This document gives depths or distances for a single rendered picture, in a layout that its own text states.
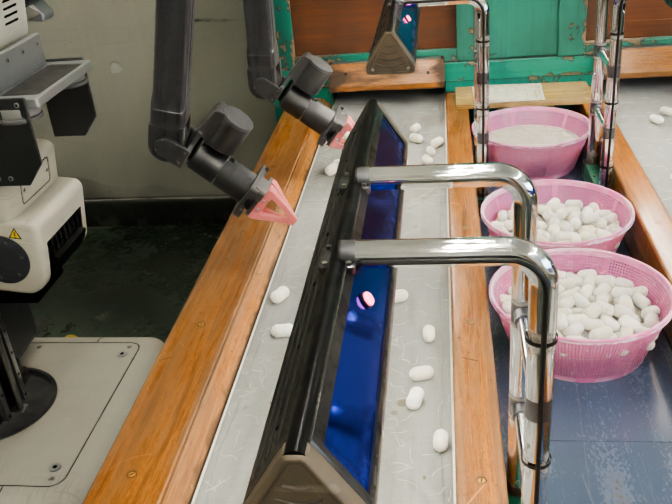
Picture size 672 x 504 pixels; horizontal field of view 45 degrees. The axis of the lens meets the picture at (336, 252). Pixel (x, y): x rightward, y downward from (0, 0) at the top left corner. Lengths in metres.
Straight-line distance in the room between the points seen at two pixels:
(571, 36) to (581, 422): 1.23
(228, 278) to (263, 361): 0.22
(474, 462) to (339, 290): 0.41
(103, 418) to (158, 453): 0.90
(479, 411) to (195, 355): 0.41
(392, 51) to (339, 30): 0.83
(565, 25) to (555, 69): 0.11
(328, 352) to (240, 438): 0.53
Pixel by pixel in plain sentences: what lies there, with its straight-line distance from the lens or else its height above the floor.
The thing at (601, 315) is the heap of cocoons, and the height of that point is 0.73.
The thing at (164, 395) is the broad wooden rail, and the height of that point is 0.76.
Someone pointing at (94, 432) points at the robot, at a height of 0.28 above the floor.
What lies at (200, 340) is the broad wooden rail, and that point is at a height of 0.76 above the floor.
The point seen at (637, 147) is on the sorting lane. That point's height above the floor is 0.74.
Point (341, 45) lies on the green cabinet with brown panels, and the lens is 2.17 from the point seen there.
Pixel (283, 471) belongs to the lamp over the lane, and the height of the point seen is 1.10.
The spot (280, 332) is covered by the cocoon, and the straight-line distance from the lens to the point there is 1.20.
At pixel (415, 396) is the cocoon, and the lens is 1.05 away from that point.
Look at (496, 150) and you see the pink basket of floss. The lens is 1.82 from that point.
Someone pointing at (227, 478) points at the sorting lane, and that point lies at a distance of 1.00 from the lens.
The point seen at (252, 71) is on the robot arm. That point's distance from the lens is 1.66.
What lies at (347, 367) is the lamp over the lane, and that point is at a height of 1.09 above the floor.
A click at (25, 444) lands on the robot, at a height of 0.28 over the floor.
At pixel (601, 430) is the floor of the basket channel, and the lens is 1.15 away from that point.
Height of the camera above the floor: 1.41
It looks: 28 degrees down
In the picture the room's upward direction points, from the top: 5 degrees counter-clockwise
